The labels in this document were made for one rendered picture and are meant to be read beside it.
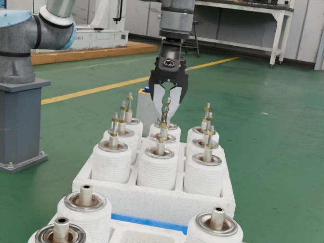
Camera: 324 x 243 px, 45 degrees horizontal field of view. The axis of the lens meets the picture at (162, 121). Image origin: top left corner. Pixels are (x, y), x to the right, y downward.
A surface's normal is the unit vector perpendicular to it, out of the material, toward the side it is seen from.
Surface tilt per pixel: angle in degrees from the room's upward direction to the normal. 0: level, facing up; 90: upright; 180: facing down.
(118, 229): 0
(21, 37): 92
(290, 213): 0
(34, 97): 90
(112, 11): 90
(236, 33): 90
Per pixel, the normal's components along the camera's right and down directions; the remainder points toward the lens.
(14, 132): 0.32, 0.30
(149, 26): -0.44, 0.21
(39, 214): 0.11, -0.95
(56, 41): 0.50, 0.71
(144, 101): -0.07, 0.28
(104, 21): 0.89, 0.23
